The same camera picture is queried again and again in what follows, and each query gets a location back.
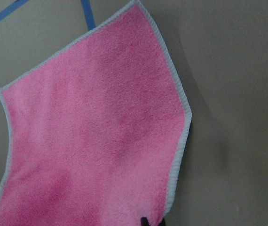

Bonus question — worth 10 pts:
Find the pink towel with grey edge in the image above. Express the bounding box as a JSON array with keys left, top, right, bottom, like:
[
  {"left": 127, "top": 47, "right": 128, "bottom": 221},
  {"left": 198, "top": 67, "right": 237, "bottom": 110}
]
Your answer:
[{"left": 0, "top": 0, "right": 192, "bottom": 226}]

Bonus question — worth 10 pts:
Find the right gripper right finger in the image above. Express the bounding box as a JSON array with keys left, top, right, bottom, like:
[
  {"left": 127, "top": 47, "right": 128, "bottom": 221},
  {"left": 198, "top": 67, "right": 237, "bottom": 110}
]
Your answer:
[{"left": 158, "top": 218, "right": 166, "bottom": 226}]

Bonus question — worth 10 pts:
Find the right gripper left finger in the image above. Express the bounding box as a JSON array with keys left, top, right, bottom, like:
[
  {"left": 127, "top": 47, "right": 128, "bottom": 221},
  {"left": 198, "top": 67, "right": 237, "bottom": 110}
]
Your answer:
[{"left": 141, "top": 217, "right": 150, "bottom": 226}]

